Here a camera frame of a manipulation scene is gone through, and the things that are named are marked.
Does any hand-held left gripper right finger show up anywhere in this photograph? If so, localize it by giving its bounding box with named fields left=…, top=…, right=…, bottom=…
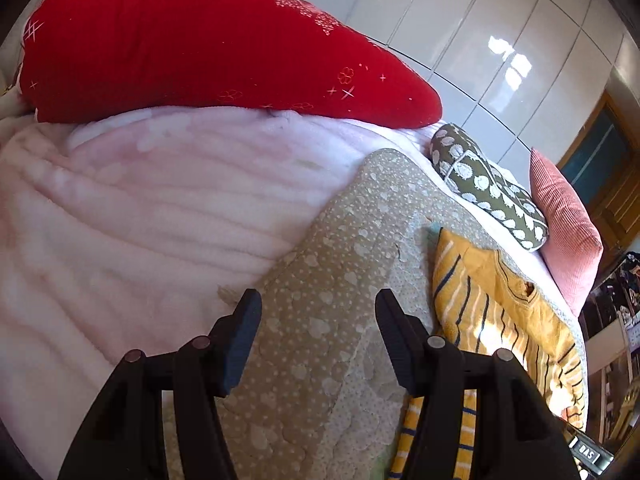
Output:
left=375, top=288, right=582, bottom=480

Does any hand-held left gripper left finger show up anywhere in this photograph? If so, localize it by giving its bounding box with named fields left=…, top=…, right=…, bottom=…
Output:
left=57, top=288, right=263, bottom=480

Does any yellow striped knit sweater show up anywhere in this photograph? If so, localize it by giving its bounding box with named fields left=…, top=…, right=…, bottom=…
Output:
left=387, top=226, right=587, bottom=480

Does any patchwork quilted bed cover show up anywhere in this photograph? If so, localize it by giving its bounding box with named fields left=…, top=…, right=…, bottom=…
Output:
left=165, top=148, right=588, bottom=480

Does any cluttered shelf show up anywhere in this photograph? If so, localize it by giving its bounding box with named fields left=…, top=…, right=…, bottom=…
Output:
left=580, top=251, right=640, bottom=441

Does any pale pink fleece blanket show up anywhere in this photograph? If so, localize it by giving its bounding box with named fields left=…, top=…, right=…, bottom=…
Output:
left=0, top=106, right=551, bottom=480

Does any green hedgehog-print pillow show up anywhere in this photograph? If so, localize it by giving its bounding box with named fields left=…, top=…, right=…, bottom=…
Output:
left=430, top=123, right=550, bottom=252

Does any wooden door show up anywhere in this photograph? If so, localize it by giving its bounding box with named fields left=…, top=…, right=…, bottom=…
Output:
left=556, top=91, right=640, bottom=261

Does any red star-print pillow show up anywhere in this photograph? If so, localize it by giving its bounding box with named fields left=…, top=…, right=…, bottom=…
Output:
left=19, top=0, right=444, bottom=129

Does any glossy white wardrobe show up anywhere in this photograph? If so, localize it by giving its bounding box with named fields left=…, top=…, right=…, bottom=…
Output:
left=345, top=0, right=632, bottom=173

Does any pink corduroy pillow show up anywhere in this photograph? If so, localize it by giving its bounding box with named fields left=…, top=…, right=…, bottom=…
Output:
left=529, top=148, right=605, bottom=317

